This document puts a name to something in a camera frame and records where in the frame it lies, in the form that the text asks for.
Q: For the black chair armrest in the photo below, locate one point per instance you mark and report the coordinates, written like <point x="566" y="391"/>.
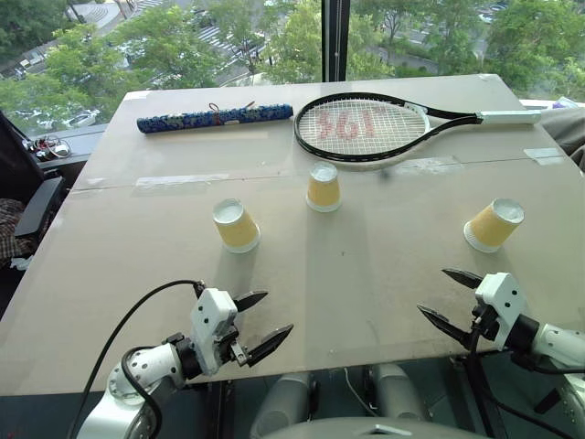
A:
<point x="39" y="206"/>

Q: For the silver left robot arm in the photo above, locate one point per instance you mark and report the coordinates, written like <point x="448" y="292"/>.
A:
<point x="137" y="379"/>

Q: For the black and white tennis racket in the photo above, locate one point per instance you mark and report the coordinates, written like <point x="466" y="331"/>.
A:
<point x="457" y="114"/>

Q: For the clear tape strip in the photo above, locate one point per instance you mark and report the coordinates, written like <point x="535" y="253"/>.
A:
<point x="183" y="181"/>
<point x="429" y="164"/>
<point x="543" y="155"/>

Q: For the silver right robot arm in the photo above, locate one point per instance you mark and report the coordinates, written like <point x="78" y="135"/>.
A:
<point x="555" y="343"/>

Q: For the dark window frame post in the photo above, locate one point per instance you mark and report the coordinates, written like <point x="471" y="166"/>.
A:
<point x="335" y="36"/>

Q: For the blue patterned fabric tube case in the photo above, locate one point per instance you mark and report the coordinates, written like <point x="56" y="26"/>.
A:
<point x="205" y="120"/>

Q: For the grey rounded robot leg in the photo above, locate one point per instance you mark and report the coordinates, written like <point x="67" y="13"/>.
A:
<point x="397" y="388"/>
<point x="283" y="402"/>

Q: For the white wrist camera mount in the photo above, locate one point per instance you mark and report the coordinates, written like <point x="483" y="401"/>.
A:
<point x="503" y="302"/>
<point x="211" y="320"/>

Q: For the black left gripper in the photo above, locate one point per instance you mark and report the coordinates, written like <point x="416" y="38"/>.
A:
<point x="230" y="345"/>

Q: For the grey cushion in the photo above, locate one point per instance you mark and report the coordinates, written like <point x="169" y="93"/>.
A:
<point x="566" y="132"/>

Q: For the grey rounded robot torso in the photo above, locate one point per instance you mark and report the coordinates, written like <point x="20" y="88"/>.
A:
<point x="365" y="430"/>

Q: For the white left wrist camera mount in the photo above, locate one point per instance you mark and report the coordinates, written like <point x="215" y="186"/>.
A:
<point x="211" y="320"/>

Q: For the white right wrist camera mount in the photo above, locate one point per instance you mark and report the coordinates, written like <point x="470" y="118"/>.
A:
<point x="503" y="302"/>

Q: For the yellow paper cup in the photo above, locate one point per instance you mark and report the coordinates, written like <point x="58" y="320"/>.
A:
<point x="235" y="228"/>
<point x="493" y="226"/>
<point x="323" y="189"/>

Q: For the plaid cloth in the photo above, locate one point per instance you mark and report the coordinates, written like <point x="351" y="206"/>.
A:
<point x="11" y="233"/>

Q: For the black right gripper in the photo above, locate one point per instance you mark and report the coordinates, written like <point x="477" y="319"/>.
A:
<point x="487" y="323"/>

